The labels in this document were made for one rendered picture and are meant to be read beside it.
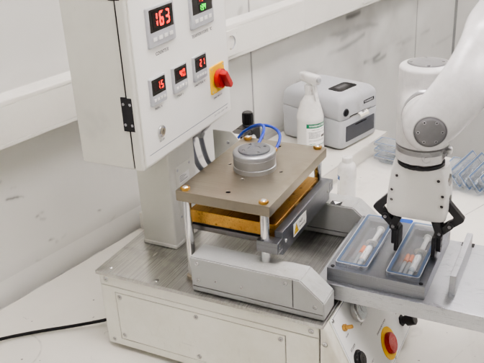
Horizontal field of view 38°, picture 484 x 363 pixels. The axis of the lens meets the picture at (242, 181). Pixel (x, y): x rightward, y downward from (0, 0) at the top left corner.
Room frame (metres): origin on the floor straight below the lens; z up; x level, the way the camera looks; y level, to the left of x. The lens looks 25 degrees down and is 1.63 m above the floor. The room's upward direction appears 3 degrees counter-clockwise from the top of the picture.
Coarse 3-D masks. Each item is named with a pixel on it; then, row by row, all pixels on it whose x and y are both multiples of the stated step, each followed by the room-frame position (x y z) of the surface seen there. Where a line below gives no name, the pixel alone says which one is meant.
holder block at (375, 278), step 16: (448, 240) 1.10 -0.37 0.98; (336, 256) 1.05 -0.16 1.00; (384, 256) 1.04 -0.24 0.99; (336, 272) 1.01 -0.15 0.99; (352, 272) 1.00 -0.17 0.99; (368, 272) 0.99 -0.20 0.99; (384, 272) 0.99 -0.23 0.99; (432, 272) 0.99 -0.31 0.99; (384, 288) 0.97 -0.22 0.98; (400, 288) 0.96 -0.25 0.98; (416, 288) 0.95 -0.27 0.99
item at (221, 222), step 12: (312, 180) 1.23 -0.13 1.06; (300, 192) 1.18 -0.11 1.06; (288, 204) 1.13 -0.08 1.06; (192, 216) 1.13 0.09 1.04; (204, 216) 1.12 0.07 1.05; (216, 216) 1.11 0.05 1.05; (228, 216) 1.10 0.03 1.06; (240, 216) 1.10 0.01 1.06; (252, 216) 1.09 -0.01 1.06; (276, 216) 1.09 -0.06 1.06; (204, 228) 1.12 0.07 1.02; (216, 228) 1.11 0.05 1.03; (228, 228) 1.10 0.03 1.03; (240, 228) 1.09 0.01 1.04; (252, 228) 1.08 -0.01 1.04; (276, 228) 1.06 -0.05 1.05; (252, 240) 1.08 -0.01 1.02
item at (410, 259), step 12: (420, 228) 1.11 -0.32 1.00; (432, 228) 1.11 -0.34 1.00; (408, 240) 1.07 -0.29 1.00; (420, 240) 1.07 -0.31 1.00; (396, 252) 1.04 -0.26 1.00; (408, 252) 1.03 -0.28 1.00; (420, 252) 1.03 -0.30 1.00; (396, 264) 1.00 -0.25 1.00; (408, 264) 0.99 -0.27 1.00; (420, 264) 0.99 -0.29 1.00
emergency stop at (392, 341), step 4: (388, 332) 1.07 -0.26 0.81; (388, 336) 1.06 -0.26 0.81; (392, 336) 1.07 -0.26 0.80; (388, 340) 1.05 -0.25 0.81; (392, 340) 1.06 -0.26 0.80; (396, 340) 1.07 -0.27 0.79; (388, 344) 1.05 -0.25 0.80; (392, 344) 1.05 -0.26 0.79; (396, 344) 1.07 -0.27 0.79; (388, 348) 1.04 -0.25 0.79; (392, 348) 1.05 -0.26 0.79; (396, 348) 1.06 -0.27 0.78; (388, 352) 1.05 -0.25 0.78; (392, 352) 1.05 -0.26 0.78
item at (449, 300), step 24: (456, 264) 0.98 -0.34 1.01; (480, 264) 1.04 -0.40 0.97; (336, 288) 1.00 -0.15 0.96; (360, 288) 0.98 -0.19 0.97; (432, 288) 0.97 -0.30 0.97; (456, 288) 0.95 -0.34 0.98; (480, 288) 0.96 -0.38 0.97; (408, 312) 0.94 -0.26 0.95; (432, 312) 0.92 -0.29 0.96; (456, 312) 0.91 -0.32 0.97; (480, 312) 0.90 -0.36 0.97
